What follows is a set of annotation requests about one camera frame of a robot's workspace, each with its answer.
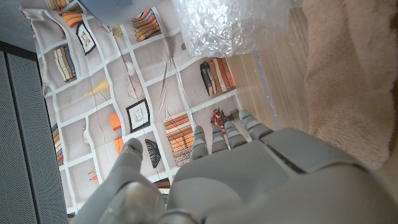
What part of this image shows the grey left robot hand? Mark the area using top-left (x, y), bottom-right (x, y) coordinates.
top-left (70, 109), bottom-right (398, 224)

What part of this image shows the tan adhesive wrap strip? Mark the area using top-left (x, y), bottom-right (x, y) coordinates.
top-left (303, 0), bottom-right (398, 172)

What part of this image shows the clear bubble wrap roll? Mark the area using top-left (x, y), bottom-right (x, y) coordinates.
top-left (170, 0), bottom-right (293, 58)

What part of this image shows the printed bookshelf backdrop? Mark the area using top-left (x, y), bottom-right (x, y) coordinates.
top-left (20, 0), bottom-right (246, 215)

